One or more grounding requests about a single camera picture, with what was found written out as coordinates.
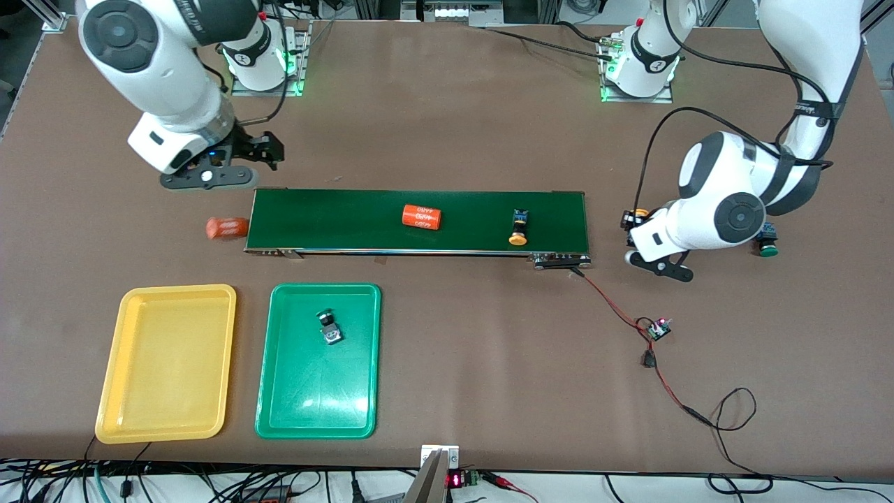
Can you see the orange cylinder with white print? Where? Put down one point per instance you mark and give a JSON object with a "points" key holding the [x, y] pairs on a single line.
{"points": [[227, 228], [422, 216]]}

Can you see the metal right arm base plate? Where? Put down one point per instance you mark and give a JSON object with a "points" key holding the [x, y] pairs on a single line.
{"points": [[265, 92]]}

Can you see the small red digit display module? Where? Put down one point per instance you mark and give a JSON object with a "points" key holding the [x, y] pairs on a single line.
{"points": [[455, 480]]}

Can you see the green mushroom push button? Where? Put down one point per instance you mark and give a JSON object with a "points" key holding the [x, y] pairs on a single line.
{"points": [[768, 249], [330, 332]]}

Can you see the aluminium frame profile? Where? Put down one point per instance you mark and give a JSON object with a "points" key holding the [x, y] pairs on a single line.
{"points": [[881, 10], [52, 21]]}

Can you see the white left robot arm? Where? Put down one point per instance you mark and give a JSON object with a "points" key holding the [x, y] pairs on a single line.
{"points": [[726, 216]]}

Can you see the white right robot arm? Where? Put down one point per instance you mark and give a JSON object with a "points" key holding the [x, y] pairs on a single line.
{"points": [[160, 77]]}

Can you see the red clip lead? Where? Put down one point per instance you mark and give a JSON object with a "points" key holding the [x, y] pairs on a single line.
{"points": [[506, 482]]}

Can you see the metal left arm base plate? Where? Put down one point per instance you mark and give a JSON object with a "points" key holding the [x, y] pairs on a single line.
{"points": [[639, 100]]}

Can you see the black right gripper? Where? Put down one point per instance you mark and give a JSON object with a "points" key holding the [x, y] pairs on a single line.
{"points": [[253, 147]]}

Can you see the silver metal box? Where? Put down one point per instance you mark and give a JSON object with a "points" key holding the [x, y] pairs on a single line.
{"points": [[461, 14]]}

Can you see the small speed controller board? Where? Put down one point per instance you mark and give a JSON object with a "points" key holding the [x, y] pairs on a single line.
{"points": [[658, 330]]}

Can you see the yellow plastic tray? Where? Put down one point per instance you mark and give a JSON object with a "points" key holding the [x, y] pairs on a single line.
{"points": [[167, 363]]}

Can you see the grey metal camera bracket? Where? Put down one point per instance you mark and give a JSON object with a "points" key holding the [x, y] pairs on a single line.
{"points": [[429, 482]]}

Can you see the green conveyor belt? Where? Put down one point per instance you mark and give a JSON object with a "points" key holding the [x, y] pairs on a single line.
{"points": [[349, 220]]}

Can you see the orange power strip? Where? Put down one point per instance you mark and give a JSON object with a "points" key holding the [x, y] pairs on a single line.
{"points": [[269, 497]]}

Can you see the green plastic tray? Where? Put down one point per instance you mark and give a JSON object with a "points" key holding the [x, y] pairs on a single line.
{"points": [[318, 391]]}

